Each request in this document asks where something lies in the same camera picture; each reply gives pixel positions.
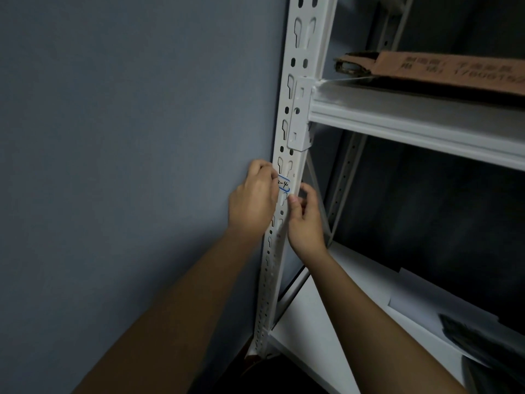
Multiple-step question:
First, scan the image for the person's left hand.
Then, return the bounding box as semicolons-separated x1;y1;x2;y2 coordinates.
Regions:
227;159;281;239

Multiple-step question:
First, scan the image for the person's right hand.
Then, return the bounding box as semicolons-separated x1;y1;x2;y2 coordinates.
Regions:
287;182;329;262

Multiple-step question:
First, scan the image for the person's left forearm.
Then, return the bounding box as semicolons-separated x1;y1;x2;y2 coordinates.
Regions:
73;231;267;394

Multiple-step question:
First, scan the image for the person's right forearm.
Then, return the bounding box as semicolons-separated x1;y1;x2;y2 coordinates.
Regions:
303;249;470;394

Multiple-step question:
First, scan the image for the white perforated metal rack upright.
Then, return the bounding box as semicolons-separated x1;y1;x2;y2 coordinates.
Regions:
326;0;416;247
245;0;339;361

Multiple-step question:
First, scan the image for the white metal rack shelf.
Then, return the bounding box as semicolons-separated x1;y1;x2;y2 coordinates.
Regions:
308;76;525;173
267;241;525;394

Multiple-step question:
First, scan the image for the white paper sheet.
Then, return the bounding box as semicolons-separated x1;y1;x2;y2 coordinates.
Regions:
386;266;525;367

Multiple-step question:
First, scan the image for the brown cardboard piece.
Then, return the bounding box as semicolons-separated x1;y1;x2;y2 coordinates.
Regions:
334;51;525;97

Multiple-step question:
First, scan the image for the black flat object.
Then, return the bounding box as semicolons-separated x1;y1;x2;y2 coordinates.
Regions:
438;313;525;394

